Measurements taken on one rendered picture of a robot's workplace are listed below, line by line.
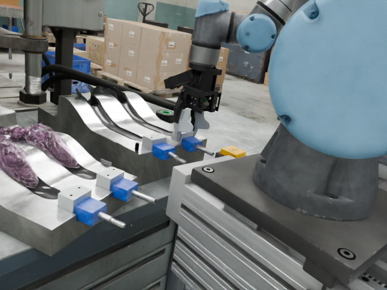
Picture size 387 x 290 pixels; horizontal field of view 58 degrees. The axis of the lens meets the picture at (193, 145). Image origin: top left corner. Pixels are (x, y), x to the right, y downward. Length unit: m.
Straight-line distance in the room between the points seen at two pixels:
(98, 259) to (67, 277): 0.08
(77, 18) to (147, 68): 3.30
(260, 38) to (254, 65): 7.20
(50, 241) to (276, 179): 0.40
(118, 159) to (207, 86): 0.29
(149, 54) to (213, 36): 4.04
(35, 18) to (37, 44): 0.09
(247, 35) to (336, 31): 0.50
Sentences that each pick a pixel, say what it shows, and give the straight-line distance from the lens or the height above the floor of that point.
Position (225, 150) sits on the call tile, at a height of 0.84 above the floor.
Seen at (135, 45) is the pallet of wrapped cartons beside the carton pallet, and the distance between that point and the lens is 5.11.
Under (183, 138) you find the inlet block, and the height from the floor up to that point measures 0.90.
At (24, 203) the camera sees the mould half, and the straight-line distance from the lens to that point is 0.71.
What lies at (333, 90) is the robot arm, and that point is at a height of 1.19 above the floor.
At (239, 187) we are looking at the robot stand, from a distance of 0.43.
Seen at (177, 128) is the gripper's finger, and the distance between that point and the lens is 0.93.
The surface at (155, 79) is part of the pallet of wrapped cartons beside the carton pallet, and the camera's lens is 4.85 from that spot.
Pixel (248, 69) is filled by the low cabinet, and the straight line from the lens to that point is 8.01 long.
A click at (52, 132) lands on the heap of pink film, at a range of 0.88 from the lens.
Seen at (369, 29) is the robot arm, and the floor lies 1.23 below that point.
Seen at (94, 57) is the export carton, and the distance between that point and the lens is 6.31.
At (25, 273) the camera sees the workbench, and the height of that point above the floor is 0.70.
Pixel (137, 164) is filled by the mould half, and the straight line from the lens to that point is 0.86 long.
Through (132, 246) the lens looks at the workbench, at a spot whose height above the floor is 0.62.
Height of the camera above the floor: 1.23
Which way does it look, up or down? 20 degrees down
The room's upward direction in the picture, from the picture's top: 10 degrees clockwise
